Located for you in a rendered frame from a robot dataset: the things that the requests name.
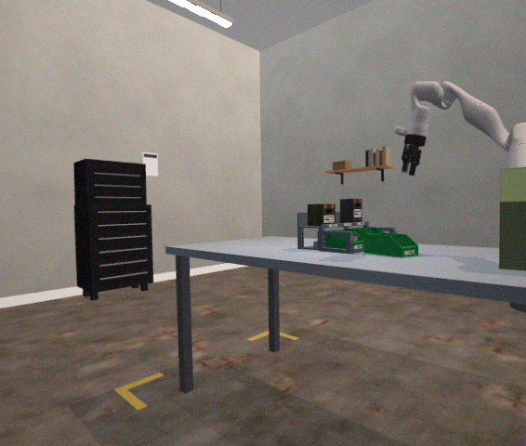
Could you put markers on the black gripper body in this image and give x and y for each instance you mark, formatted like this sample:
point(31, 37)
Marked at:
point(416, 140)

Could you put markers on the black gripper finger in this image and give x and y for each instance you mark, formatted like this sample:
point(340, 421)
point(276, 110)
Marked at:
point(414, 164)
point(407, 158)

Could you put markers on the green bin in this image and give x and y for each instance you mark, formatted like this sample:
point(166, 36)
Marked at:
point(335, 241)
point(362, 231)
point(389, 244)

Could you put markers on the olive green case with orange latches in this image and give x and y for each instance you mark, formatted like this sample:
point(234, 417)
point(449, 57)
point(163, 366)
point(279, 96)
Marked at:
point(319, 214)

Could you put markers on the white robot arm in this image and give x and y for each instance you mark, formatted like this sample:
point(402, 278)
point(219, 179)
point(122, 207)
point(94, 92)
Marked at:
point(476, 112)

